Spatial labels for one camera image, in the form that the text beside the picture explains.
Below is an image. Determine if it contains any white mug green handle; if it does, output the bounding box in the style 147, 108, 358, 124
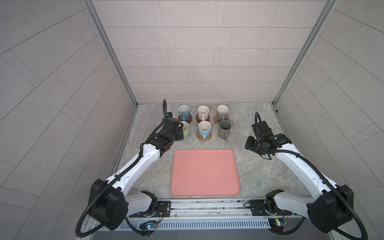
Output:
181, 121, 190, 139

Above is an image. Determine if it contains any blue floral mug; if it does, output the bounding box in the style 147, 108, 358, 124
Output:
178, 105, 190, 122

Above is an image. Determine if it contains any rattan woven round coaster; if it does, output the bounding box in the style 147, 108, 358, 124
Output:
196, 132, 212, 142

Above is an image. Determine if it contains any white mug blue handle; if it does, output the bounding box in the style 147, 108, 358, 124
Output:
198, 121, 212, 139

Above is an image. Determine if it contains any white mug pink handle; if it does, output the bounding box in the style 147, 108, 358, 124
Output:
198, 106, 210, 122

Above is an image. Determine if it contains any dark grey mug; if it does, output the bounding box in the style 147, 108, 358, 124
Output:
218, 120, 232, 141

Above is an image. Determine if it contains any white mug grey handle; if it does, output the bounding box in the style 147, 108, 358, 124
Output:
217, 105, 229, 122

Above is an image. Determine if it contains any cork paw print coaster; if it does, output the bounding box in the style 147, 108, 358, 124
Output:
214, 116, 230, 124

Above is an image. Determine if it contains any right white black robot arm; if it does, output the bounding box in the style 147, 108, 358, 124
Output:
245, 113, 368, 240

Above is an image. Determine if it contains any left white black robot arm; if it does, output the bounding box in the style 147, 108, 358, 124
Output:
75, 101, 184, 238

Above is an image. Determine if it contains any pink rectangular tray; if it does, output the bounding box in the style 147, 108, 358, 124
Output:
170, 149, 240, 197

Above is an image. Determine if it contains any right circuit board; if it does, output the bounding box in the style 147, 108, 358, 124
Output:
268, 219, 288, 233

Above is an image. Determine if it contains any circuit board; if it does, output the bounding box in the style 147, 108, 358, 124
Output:
140, 221, 158, 231
268, 219, 288, 233

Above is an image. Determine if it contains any left circuit board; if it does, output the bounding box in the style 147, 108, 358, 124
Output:
140, 221, 158, 231

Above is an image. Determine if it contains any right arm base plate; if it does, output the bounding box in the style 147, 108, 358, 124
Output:
244, 200, 293, 217

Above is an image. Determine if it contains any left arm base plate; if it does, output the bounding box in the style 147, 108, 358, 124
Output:
129, 201, 171, 218

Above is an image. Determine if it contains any aluminium mounting rail frame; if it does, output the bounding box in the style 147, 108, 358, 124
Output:
76, 182, 346, 240

